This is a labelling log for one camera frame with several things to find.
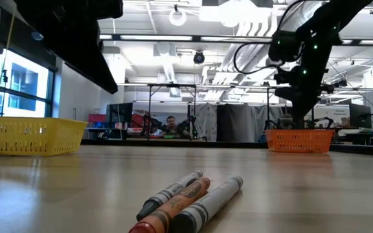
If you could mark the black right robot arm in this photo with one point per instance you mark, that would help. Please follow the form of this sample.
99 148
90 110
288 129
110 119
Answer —
332 26

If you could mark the black monitor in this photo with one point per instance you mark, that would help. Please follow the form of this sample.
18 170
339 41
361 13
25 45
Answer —
359 115
121 115

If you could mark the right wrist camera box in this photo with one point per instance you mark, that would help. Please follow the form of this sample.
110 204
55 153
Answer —
283 47

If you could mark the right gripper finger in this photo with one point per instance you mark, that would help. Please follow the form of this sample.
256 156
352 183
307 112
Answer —
306 116
297 118

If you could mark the silver ventilation duct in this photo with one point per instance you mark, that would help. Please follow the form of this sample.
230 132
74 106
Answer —
300 16

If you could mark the large window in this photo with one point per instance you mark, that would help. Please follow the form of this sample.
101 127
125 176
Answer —
24 84

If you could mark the round black ceiling camera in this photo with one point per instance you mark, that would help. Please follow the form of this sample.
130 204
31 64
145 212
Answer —
198 58

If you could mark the orange plastic basket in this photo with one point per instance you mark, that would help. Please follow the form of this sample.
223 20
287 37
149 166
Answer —
300 140

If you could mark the dark grey curtain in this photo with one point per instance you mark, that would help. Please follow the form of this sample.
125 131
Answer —
235 123

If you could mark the red storage bin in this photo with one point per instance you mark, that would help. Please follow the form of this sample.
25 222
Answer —
97 118

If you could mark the white sign board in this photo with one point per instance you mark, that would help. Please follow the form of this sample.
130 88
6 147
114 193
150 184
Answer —
335 118

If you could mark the white ceiling pipes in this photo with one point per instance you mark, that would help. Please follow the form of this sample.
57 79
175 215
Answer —
238 55

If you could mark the orange crayon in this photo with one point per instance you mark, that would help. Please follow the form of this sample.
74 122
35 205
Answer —
180 202

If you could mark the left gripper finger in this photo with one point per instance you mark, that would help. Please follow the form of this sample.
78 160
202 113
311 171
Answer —
83 51

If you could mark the white patterned curtain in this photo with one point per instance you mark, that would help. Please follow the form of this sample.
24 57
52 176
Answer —
207 123

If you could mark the black ceiling fixture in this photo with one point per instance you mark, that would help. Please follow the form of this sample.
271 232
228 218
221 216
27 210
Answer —
341 84

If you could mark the light grey curtain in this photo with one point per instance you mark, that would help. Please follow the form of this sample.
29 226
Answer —
261 113

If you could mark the black overhead mount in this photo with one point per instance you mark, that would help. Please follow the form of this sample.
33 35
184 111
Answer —
261 2
215 2

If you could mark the person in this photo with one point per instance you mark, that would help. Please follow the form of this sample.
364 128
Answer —
156 132
171 122

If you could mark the long ceiling light bar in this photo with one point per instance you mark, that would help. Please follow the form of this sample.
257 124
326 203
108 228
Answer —
157 37

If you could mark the black aluminium table frame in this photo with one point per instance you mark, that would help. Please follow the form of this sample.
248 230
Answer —
238 144

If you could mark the yellow plastic basket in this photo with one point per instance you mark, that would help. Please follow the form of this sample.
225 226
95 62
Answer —
28 136

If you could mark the grey crayon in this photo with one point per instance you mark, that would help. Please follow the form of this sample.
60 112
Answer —
212 200
170 194

